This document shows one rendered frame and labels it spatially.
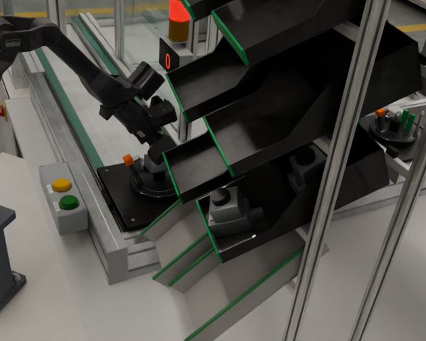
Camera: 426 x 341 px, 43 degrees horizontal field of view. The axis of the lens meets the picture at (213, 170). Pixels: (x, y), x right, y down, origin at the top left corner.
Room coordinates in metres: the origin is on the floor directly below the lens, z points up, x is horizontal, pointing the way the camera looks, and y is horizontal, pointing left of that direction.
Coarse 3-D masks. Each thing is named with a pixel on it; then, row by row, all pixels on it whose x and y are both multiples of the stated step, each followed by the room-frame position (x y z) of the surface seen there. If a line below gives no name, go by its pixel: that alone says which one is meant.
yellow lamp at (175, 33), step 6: (174, 24) 1.24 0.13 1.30; (180, 24) 1.24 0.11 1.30; (186, 24) 1.25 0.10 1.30; (168, 30) 1.26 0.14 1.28; (174, 30) 1.24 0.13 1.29; (180, 30) 1.24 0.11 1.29; (186, 30) 1.25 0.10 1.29; (168, 36) 1.26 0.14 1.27; (174, 36) 1.24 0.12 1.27; (180, 36) 1.24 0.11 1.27; (186, 36) 1.25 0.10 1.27
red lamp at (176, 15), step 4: (172, 0) 1.25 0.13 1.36; (176, 0) 1.25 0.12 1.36; (172, 4) 1.25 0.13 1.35; (176, 4) 1.24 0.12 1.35; (180, 4) 1.24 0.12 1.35; (172, 8) 1.25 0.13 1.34; (176, 8) 1.24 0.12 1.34; (180, 8) 1.24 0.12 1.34; (184, 8) 1.25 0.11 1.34; (172, 12) 1.25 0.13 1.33; (176, 12) 1.24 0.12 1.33; (180, 12) 1.24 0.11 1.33; (184, 12) 1.25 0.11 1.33; (172, 16) 1.25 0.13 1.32; (176, 16) 1.24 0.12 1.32; (180, 16) 1.24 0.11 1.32; (184, 16) 1.25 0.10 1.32; (188, 16) 1.26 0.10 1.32; (176, 20) 1.24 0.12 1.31; (180, 20) 1.24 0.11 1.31; (184, 20) 1.25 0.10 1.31
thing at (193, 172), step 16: (192, 144) 0.85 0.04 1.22; (208, 144) 0.85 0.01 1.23; (176, 160) 0.83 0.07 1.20; (192, 160) 0.82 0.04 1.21; (208, 160) 0.81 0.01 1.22; (176, 176) 0.79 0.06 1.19; (192, 176) 0.77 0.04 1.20; (208, 176) 0.76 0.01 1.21; (224, 176) 0.74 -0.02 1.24; (240, 176) 0.75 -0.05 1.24; (176, 192) 0.72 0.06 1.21; (192, 192) 0.72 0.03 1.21
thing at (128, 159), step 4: (124, 156) 1.01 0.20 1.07; (128, 156) 1.01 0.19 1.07; (136, 156) 1.02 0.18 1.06; (124, 160) 1.00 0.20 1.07; (128, 160) 1.00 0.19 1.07; (132, 160) 1.00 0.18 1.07; (136, 160) 1.01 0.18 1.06; (128, 164) 1.00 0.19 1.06; (132, 164) 1.00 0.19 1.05; (132, 168) 1.00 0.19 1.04; (132, 172) 1.00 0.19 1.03; (136, 172) 1.01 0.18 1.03; (136, 176) 1.01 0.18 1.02; (136, 180) 1.01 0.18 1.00; (140, 180) 1.01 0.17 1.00
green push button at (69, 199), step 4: (64, 196) 0.96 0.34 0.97; (68, 196) 0.96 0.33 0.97; (72, 196) 0.97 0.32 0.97; (60, 200) 0.95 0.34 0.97; (64, 200) 0.95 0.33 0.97; (68, 200) 0.95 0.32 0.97; (72, 200) 0.95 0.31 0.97; (76, 200) 0.96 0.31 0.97; (60, 204) 0.94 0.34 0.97; (64, 204) 0.94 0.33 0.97; (68, 204) 0.94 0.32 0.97; (72, 204) 0.94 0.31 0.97; (76, 204) 0.95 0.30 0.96
